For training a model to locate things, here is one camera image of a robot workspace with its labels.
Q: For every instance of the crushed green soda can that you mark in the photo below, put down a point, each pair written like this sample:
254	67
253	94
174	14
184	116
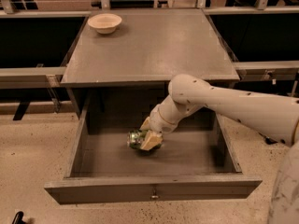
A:
135	138

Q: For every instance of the beige shallow bowl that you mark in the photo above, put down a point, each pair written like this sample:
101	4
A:
104	24

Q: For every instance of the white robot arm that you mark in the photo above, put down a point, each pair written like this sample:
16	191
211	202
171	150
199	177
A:
274	116

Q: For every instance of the open grey top drawer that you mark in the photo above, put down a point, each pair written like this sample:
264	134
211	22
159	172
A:
195	162

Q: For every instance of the grey cabinet with top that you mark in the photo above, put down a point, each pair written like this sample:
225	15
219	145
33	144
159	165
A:
149	45

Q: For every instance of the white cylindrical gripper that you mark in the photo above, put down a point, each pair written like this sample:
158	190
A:
161	124

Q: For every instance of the black object at floor corner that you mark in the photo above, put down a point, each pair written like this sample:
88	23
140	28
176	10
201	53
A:
18	218

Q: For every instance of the small metal drawer knob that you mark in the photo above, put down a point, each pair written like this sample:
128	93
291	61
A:
154	195

